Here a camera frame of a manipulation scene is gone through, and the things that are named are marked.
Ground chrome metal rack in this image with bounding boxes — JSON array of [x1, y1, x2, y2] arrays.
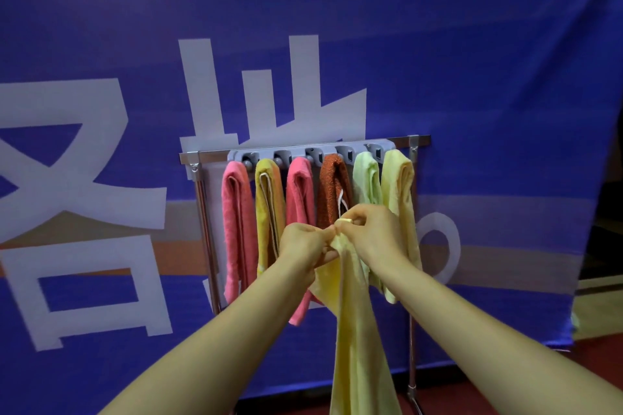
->
[[178, 135, 432, 415]]

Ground pale yellow towel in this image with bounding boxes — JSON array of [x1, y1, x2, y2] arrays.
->
[[380, 149, 423, 305], [308, 218, 404, 415]]

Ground mustard yellow towel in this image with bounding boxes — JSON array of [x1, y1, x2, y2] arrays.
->
[[254, 158, 287, 277]]

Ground orange brown towel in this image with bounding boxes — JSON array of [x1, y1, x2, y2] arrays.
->
[[317, 153, 355, 231]]

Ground person's left hand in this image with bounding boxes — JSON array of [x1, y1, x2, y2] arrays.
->
[[279, 223, 341, 287]]

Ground person's right forearm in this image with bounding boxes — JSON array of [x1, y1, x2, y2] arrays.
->
[[368, 252, 623, 415]]

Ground grey hook rail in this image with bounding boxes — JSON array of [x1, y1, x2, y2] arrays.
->
[[227, 139, 398, 170]]

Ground light green towel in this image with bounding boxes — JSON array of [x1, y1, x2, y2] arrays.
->
[[352, 151, 385, 292]]

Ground pink towel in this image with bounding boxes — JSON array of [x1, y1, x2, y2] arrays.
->
[[222, 161, 259, 305], [285, 157, 318, 327]]

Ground person's right hand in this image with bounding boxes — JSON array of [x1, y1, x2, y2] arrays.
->
[[335, 203, 410, 271]]

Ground blue printed banner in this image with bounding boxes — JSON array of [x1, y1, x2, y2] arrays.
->
[[0, 0, 623, 415]]

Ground person's left forearm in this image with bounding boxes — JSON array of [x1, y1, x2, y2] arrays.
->
[[99, 261, 317, 415]]

